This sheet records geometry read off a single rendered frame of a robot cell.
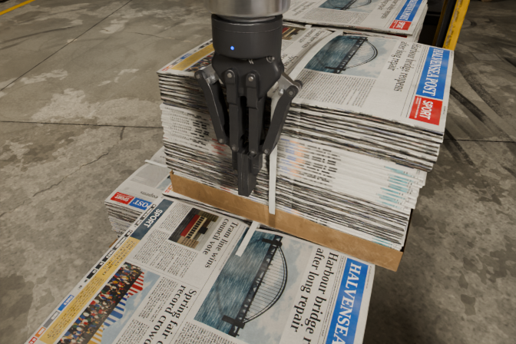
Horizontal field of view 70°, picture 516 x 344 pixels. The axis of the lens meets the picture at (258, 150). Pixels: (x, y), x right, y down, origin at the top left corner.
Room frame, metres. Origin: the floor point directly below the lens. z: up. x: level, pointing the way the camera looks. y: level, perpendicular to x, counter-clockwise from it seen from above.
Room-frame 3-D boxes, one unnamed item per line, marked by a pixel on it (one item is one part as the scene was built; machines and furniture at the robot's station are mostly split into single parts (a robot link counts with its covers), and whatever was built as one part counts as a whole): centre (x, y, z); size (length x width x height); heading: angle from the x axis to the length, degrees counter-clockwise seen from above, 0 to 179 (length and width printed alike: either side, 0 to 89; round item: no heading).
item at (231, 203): (0.57, 0.02, 0.86); 0.29 x 0.16 x 0.04; 154
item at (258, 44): (0.39, 0.01, 1.11); 0.08 x 0.07 x 0.09; 68
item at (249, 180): (0.38, 0.01, 0.96); 0.03 x 0.01 x 0.07; 158
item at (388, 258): (0.47, -0.18, 0.86); 0.29 x 0.16 x 0.04; 154
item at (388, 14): (0.81, -0.15, 1.06); 0.37 x 0.29 x 0.01; 64
